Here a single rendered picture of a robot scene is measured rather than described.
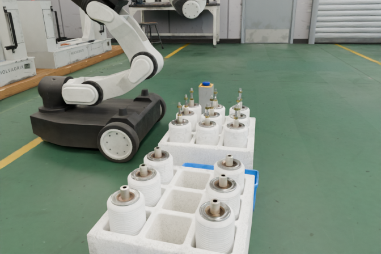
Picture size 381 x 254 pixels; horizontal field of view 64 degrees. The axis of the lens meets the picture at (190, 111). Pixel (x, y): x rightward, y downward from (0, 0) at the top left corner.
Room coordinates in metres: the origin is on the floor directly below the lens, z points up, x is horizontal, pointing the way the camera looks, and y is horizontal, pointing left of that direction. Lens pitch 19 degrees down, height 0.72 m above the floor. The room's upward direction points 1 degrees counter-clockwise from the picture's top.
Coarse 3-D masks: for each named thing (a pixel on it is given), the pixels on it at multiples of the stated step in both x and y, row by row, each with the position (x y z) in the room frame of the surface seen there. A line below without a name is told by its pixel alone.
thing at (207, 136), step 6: (198, 126) 1.16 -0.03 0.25; (216, 126) 1.15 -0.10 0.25; (198, 132) 1.15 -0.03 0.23; (204, 132) 1.13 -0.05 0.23; (210, 132) 1.13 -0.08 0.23; (216, 132) 1.15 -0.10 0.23; (198, 138) 1.15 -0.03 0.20; (204, 138) 1.13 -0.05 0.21; (210, 138) 1.13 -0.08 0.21; (216, 138) 1.15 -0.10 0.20; (198, 144) 1.15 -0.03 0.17; (204, 144) 1.13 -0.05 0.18; (210, 144) 1.13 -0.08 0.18; (216, 144) 1.15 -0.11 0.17
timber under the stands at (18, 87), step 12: (120, 48) 5.06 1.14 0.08; (84, 60) 3.92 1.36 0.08; (96, 60) 4.15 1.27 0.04; (36, 72) 3.19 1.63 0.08; (48, 72) 3.18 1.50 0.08; (60, 72) 3.31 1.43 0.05; (72, 72) 3.53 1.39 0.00; (12, 84) 2.65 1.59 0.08; (24, 84) 2.74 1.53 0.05; (36, 84) 2.90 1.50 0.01; (0, 96) 2.44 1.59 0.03
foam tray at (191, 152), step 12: (252, 120) 1.40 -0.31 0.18; (168, 132) 1.27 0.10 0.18; (252, 132) 1.25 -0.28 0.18; (168, 144) 1.14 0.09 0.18; (180, 144) 1.14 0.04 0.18; (192, 144) 1.14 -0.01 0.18; (252, 144) 1.13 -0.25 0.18; (180, 156) 1.13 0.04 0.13; (192, 156) 1.11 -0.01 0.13; (204, 156) 1.10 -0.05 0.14; (216, 156) 1.09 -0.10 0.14; (240, 156) 1.07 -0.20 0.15; (252, 156) 1.06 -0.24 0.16
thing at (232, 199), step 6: (210, 192) 0.70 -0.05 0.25; (216, 192) 0.69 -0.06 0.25; (228, 192) 0.69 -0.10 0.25; (234, 192) 0.69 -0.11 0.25; (210, 198) 0.69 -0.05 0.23; (222, 198) 0.68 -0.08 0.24; (228, 198) 0.68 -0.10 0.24; (234, 198) 0.68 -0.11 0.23; (228, 204) 0.68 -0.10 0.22; (234, 204) 0.68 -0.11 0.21; (234, 210) 0.68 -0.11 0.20
